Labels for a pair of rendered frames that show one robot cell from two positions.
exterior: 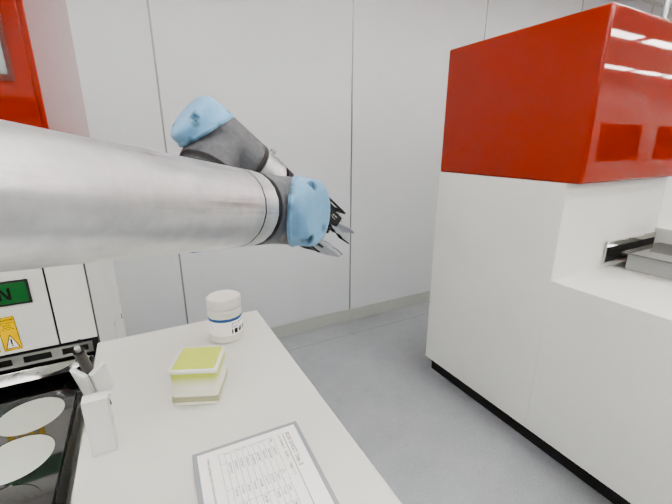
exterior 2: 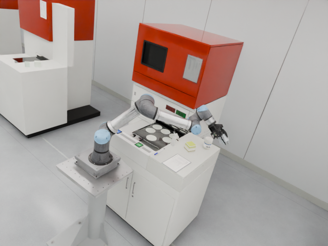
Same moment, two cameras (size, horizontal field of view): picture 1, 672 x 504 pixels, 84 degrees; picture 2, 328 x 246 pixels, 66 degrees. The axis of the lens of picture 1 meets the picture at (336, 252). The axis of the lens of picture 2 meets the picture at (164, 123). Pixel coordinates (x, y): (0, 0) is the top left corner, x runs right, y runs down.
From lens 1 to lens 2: 1.60 m
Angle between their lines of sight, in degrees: 57
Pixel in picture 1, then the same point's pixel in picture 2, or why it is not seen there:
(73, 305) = not seen: hidden behind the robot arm
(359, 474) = (187, 171)
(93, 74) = (263, 49)
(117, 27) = (280, 34)
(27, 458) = (168, 140)
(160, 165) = (174, 118)
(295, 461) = (184, 164)
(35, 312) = not seen: hidden behind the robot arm
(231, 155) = (201, 115)
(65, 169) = (166, 117)
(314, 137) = not seen: outside the picture
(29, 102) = (197, 88)
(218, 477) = (175, 157)
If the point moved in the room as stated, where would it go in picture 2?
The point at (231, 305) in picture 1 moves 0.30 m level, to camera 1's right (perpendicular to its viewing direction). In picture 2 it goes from (208, 141) to (228, 162)
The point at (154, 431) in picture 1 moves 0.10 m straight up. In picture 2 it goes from (178, 148) to (180, 138)
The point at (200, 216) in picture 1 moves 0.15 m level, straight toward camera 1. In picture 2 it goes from (176, 123) to (161, 128)
